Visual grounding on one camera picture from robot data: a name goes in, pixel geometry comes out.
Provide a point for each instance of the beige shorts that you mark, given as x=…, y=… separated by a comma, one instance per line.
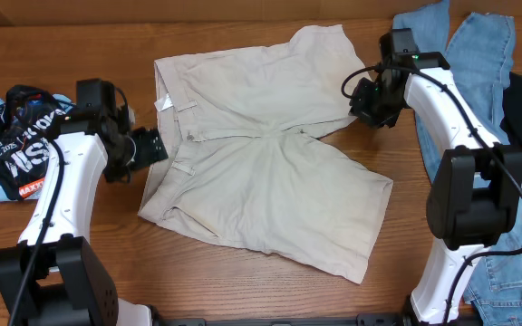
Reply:
x=248, y=167

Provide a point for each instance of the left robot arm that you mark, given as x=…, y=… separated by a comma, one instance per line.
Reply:
x=52, y=276

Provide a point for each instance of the blue denim jeans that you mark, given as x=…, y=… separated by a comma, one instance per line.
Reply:
x=480, y=55

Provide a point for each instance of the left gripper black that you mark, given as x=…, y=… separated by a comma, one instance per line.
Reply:
x=151, y=150

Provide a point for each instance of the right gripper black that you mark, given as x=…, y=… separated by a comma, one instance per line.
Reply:
x=357, y=108

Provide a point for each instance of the black printed jersey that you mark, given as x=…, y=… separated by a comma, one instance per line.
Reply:
x=12, y=140

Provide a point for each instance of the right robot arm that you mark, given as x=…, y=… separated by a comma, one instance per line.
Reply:
x=476, y=192

